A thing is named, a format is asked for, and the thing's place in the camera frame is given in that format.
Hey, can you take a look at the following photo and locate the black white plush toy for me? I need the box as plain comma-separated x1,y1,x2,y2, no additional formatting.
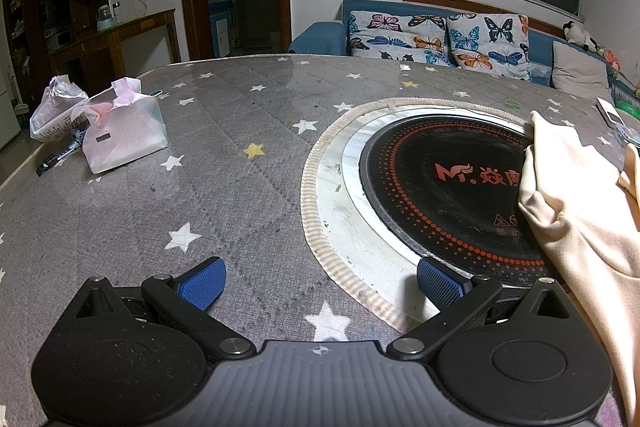
562,23,601,54

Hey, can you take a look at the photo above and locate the black pen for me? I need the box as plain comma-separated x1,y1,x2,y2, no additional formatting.
37,129,88,176

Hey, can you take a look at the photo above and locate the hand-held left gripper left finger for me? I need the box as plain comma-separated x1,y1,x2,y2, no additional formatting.
70,257,256,358

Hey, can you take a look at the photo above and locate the wooden sideboard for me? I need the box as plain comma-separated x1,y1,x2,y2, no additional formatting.
47,9,182,92

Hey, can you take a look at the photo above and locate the white remote control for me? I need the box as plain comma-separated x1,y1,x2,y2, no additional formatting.
596,97,626,128

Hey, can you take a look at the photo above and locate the small clear plastic box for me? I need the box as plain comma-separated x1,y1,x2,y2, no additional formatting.
616,101,640,146

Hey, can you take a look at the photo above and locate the white microwave oven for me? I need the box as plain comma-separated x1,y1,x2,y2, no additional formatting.
45,29,73,52

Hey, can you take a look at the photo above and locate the glass kettle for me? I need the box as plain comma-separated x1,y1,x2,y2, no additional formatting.
96,2,122,32

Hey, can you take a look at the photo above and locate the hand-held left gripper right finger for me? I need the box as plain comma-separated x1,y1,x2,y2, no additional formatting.
387,258,583,360

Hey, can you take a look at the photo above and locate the black round induction cooker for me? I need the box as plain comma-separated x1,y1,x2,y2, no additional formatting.
342,107,571,290

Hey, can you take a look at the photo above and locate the blue sofa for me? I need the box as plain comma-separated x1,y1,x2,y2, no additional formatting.
289,0,640,108

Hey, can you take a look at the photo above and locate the grey cushion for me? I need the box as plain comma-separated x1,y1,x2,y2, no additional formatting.
551,41,615,100

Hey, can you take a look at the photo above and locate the cream sweater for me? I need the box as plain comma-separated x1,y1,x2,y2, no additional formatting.
517,109,640,427

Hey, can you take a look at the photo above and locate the white appliance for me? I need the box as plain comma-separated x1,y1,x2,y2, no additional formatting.
0,57,21,150

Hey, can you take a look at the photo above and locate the butterfly print cushion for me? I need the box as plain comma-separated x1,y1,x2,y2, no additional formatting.
446,13,532,82
347,11,450,66

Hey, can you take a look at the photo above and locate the pink tissue pack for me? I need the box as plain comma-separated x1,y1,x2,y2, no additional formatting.
81,78,168,174

